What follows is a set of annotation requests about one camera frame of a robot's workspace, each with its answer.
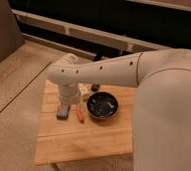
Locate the grey cabinet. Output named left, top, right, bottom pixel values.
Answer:
left=0, top=0, right=24, bottom=62

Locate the blue sponge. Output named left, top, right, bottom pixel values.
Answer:
left=56, top=104, right=70, bottom=120

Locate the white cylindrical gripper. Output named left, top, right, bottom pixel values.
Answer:
left=58, top=84, right=80, bottom=105

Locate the pale yellow bottle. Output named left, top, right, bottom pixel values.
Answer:
left=79, top=83, right=90, bottom=101

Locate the orange carrot toy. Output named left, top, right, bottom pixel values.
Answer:
left=76, top=104, right=84, bottom=123

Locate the wooden table board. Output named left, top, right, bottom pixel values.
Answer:
left=35, top=81, right=135, bottom=165

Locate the dark ceramic bowl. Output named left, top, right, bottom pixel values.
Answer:
left=87, top=92, right=118, bottom=119

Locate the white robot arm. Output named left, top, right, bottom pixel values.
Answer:
left=48, top=49, right=191, bottom=171

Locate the small black object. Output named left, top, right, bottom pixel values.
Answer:
left=91, top=84, right=100, bottom=92

